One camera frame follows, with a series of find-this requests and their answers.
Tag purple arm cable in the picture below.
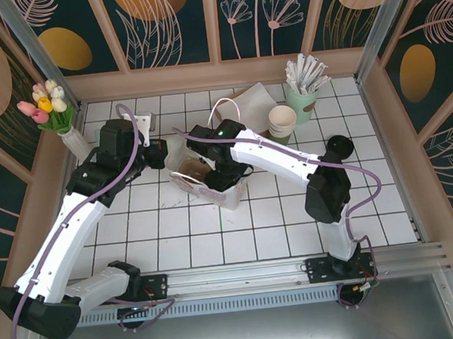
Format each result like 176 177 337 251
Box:
0 100 181 339
173 111 393 301

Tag brown wooden napkin tray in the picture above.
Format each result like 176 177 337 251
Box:
206 85 274 141

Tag aluminium frame post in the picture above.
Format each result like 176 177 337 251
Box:
0 0 84 115
348 0 438 85

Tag artificial tulip bouquet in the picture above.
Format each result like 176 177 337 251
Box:
15 77 78 137

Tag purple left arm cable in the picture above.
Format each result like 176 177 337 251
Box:
0 100 181 339

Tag white printed paper bag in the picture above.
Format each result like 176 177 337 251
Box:
160 95 254 218

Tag mint green Sweet tin canister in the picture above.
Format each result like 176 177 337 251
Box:
285 83 322 126

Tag long aluminium base rail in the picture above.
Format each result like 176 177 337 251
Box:
20 247 453 316

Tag small circuit board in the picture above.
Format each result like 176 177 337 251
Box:
353 278 382 299

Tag slotted grey cable duct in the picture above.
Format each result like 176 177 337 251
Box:
75 286 342 328

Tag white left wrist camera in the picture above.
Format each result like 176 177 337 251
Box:
132 111 160 147

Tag white wrapped straw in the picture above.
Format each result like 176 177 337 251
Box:
284 60 300 93
296 52 309 92
311 61 330 91
309 75 332 94
305 55 319 92

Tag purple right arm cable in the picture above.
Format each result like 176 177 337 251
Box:
173 111 393 301

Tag grey metal panel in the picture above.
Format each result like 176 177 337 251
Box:
8 272 453 339

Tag white paper napkin stack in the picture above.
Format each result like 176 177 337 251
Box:
218 81 281 137

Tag brown cardboard cup carrier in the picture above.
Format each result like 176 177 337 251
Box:
176 156 213 187

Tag black plastic cup lids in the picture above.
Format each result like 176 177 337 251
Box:
323 133 357 163

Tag white ribbed vase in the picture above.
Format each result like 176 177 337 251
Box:
59 124 94 165

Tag aluminium side rail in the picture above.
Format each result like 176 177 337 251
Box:
26 102 102 282

